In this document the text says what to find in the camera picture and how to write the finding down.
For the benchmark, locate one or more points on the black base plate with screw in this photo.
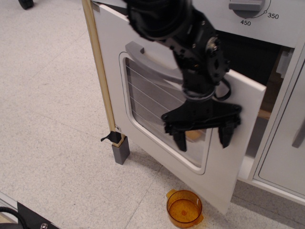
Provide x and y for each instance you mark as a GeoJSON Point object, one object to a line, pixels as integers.
{"type": "Point", "coordinates": [34, 220]}

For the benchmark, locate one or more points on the black caster wheel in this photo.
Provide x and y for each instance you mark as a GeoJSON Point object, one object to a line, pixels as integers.
{"type": "Point", "coordinates": [26, 4]}

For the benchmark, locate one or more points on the grey furniture leg cap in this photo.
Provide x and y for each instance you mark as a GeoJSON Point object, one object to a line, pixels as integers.
{"type": "Point", "coordinates": [122, 152]}

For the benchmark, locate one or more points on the grey cabinet door handle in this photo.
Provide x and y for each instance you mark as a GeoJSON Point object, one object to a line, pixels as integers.
{"type": "Point", "coordinates": [299, 136]}

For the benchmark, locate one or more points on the orange transparent toy pot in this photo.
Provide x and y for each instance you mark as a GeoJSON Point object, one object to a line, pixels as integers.
{"type": "Point", "coordinates": [184, 208]}

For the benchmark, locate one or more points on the white toy kitchen oven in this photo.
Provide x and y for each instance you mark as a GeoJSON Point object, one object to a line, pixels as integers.
{"type": "Point", "coordinates": [265, 48]}

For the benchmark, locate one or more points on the white right cabinet door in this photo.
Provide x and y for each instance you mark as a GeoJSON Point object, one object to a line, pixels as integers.
{"type": "Point", "coordinates": [281, 165]}

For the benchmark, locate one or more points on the orange toy chicken drumstick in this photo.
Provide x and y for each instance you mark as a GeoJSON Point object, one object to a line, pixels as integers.
{"type": "Point", "coordinates": [195, 135]}

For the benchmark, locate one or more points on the white oven door with window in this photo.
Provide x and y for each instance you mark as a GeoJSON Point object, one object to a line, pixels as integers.
{"type": "Point", "coordinates": [144, 83]}

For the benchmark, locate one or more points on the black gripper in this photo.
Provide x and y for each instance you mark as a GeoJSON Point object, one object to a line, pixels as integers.
{"type": "Point", "coordinates": [204, 115]}

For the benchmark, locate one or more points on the aluminium frame rail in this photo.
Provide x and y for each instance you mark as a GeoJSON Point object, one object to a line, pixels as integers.
{"type": "Point", "coordinates": [6, 201]}

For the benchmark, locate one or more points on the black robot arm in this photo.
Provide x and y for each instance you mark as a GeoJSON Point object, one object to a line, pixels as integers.
{"type": "Point", "coordinates": [196, 47]}

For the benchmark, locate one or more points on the grey temperature knob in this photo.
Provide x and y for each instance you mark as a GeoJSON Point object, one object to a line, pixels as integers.
{"type": "Point", "coordinates": [246, 8]}

